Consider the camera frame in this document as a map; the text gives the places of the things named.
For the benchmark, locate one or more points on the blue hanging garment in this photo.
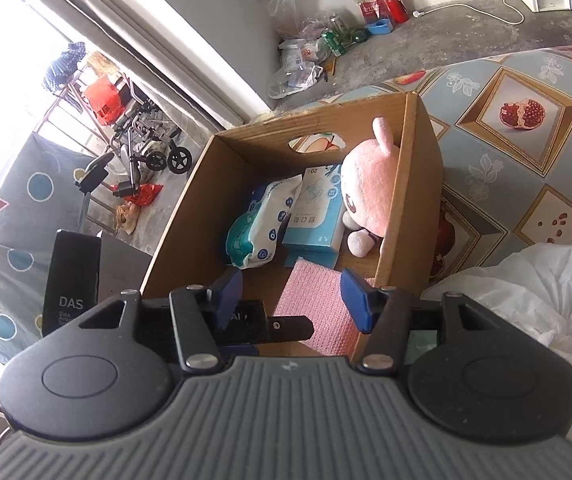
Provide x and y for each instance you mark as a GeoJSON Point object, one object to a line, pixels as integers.
{"type": "Point", "coordinates": [63, 67]}

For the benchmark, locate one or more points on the white wet wipes pack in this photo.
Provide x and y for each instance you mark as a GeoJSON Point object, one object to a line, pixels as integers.
{"type": "Point", "coordinates": [261, 225]}

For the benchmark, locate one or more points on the small red floor bag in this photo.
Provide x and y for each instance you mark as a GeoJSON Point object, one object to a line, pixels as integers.
{"type": "Point", "coordinates": [145, 195]}

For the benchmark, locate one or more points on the wheelchair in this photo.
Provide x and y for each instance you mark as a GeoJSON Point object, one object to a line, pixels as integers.
{"type": "Point", "coordinates": [146, 130]}

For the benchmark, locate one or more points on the red paper bag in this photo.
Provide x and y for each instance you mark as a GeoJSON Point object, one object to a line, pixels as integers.
{"type": "Point", "coordinates": [370, 7]}

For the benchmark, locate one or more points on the green drink can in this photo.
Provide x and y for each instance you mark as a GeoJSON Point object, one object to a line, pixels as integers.
{"type": "Point", "coordinates": [333, 44]}

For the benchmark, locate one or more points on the pile of bags and bottles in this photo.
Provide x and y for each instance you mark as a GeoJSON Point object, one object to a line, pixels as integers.
{"type": "Point", "coordinates": [296, 70]}

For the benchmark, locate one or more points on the white plastic bag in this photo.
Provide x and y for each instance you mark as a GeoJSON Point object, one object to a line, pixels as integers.
{"type": "Point", "coordinates": [515, 290]}

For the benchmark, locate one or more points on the pink plush toy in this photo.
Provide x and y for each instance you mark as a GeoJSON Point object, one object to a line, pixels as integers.
{"type": "Point", "coordinates": [370, 185]}

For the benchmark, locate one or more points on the silver tin can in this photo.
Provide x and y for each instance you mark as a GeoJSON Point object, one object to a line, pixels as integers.
{"type": "Point", "coordinates": [338, 24]}

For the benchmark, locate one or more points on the red thermos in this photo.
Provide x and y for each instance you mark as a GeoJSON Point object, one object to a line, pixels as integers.
{"type": "Point", "coordinates": [395, 6]}

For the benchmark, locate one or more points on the grey curtain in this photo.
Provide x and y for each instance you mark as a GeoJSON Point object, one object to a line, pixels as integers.
{"type": "Point", "coordinates": [131, 35]}

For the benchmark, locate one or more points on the red plastic bag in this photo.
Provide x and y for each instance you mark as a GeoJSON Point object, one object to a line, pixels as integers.
{"type": "Point", "coordinates": [102, 100]}

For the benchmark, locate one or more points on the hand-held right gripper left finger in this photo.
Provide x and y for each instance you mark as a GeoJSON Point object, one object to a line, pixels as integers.
{"type": "Point", "coordinates": [228, 300]}

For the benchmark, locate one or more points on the pink bubble wrap pad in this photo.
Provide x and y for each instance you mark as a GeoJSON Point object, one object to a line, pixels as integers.
{"type": "Point", "coordinates": [311, 295]}

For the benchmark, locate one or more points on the blue bandage box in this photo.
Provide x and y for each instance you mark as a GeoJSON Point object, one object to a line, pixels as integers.
{"type": "Point", "coordinates": [311, 220]}

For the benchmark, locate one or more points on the metal drying rack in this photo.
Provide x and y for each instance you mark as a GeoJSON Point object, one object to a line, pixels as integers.
{"type": "Point", "coordinates": [61, 110]}

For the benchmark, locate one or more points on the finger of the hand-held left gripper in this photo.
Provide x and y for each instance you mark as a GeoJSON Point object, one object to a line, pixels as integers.
{"type": "Point", "coordinates": [286, 330]}
{"type": "Point", "coordinates": [241, 351]}

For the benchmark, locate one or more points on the grey blanket with circles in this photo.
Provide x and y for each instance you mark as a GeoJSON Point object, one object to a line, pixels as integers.
{"type": "Point", "coordinates": [21, 220]}

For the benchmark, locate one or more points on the cardboard box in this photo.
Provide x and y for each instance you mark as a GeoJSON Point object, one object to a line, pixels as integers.
{"type": "Point", "coordinates": [206, 200]}

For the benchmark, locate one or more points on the clear plastic bag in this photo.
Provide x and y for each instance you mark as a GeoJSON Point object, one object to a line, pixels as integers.
{"type": "Point", "coordinates": [291, 10]}

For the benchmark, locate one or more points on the black phone stand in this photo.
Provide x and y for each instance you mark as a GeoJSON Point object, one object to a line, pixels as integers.
{"type": "Point", "coordinates": [93, 175]}

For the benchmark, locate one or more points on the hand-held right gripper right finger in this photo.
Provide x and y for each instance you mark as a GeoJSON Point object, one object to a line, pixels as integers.
{"type": "Point", "coordinates": [355, 302]}

